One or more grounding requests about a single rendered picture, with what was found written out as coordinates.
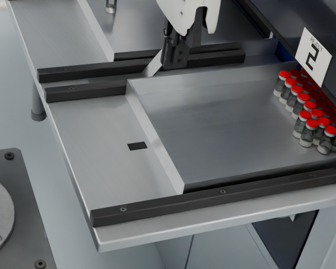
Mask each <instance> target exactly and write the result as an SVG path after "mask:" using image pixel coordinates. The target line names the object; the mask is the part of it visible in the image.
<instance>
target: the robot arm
mask: <svg viewBox="0 0 336 269"><path fill-rule="evenodd" d="M156 1H157V4H158V5H159V7H160V8H161V10H162V11H163V13H164V29H163V32H164V36H167V37H164V39H163V46H162V53H161V59H160V62H161V64H162V65H163V67H164V69H176V68H184V67H186V65H187V60H188V54H189V49H190V48H199V47H200V46H201V37H202V26H203V27H204V28H205V30H206V31H207V32H208V33H209V34H213V33H214V32H215V30H216V27H217V22H218V16H219V10H220V3H221V0H156ZM14 222H15V209H14V203H13V200H12V198H11V196H10V194H9V193H8V191H7V190H6V188H5V187H4V186H3V185H1V184H0V249H1V248H2V247H3V246H4V245H5V244H6V242H7V241H8V239H9V237H10V236H11V234H12V231H13V228H14Z"/></svg>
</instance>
